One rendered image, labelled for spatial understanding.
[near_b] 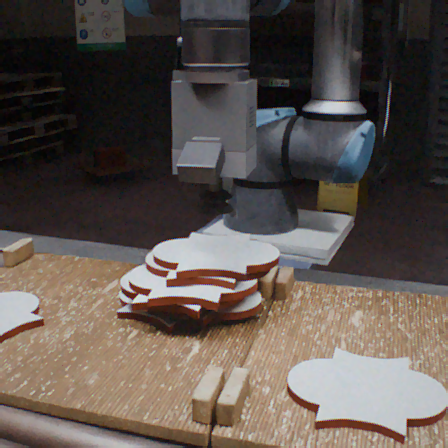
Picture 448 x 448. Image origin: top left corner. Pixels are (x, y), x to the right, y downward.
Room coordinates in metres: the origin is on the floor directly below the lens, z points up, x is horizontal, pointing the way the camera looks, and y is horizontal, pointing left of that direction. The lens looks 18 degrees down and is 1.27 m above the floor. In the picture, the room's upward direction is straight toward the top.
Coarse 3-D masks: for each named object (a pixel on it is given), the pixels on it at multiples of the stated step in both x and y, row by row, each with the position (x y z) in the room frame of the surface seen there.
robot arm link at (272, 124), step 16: (256, 112) 1.08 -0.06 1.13; (272, 112) 1.07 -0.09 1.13; (288, 112) 1.09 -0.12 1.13; (256, 128) 1.07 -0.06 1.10; (272, 128) 1.07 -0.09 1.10; (288, 128) 1.06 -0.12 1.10; (256, 144) 1.07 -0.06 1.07; (272, 144) 1.06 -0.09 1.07; (288, 144) 1.04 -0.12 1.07; (256, 160) 1.07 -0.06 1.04; (272, 160) 1.06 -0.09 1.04; (288, 160) 1.04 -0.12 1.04; (256, 176) 1.07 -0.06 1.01; (272, 176) 1.07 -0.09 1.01; (288, 176) 1.09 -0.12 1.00
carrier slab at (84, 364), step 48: (0, 288) 0.72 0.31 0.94; (48, 288) 0.72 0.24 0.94; (96, 288) 0.73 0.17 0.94; (48, 336) 0.59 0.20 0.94; (96, 336) 0.59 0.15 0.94; (144, 336) 0.59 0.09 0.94; (192, 336) 0.59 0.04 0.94; (240, 336) 0.59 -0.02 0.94; (0, 384) 0.49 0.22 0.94; (48, 384) 0.49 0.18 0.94; (96, 384) 0.49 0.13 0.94; (144, 384) 0.50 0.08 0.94; (192, 384) 0.50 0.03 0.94; (144, 432) 0.44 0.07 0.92; (192, 432) 0.42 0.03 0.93
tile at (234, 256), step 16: (176, 240) 0.70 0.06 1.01; (192, 240) 0.70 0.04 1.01; (208, 240) 0.70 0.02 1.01; (224, 240) 0.70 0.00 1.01; (240, 240) 0.70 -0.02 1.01; (160, 256) 0.65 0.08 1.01; (176, 256) 0.65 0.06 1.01; (192, 256) 0.65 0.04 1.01; (208, 256) 0.65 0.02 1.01; (224, 256) 0.65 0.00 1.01; (240, 256) 0.65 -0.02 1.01; (256, 256) 0.65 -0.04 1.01; (272, 256) 0.65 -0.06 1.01; (176, 272) 0.60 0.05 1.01; (192, 272) 0.61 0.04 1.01; (208, 272) 0.61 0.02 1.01; (224, 272) 0.61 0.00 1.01; (240, 272) 0.60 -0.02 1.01; (256, 272) 0.62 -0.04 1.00
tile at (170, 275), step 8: (152, 256) 0.68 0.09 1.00; (152, 264) 0.65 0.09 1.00; (152, 272) 0.64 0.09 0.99; (160, 272) 0.64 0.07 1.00; (168, 272) 0.63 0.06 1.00; (264, 272) 0.64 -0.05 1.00; (168, 280) 0.61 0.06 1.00; (176, 280) 0.61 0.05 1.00; (184, 280) 0.61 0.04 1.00; (192, 280) 0.62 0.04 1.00; (200, 280) 0.61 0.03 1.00; (208, 280) 0.61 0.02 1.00; (216, 280) 0.61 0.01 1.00; (224, 280) 0.61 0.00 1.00; (232, 280) 0.60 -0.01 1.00; (248, 280) 0.63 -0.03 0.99; (232, 288) 0.60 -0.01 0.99
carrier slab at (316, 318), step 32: (320, 288) 0.73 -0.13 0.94; (352, 288) 0.72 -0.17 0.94; (288, 320) 0.63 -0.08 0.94; (320, 320) 0.63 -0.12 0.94; (352, 320) 0.63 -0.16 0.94; (384, 320) 0.63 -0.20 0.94; (416, 320) 0.63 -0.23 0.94; (256, 352) 0.56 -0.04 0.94; (288, 352) 0.56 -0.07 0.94; (320, 352) 0.56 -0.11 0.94; (352, 352) 0.56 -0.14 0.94; (384, 352) 0.56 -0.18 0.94; (416, 352) 0.55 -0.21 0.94; (256, 384) 0.50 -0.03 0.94; (256, 416) 0.44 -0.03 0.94; (288, 416) 0.44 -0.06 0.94
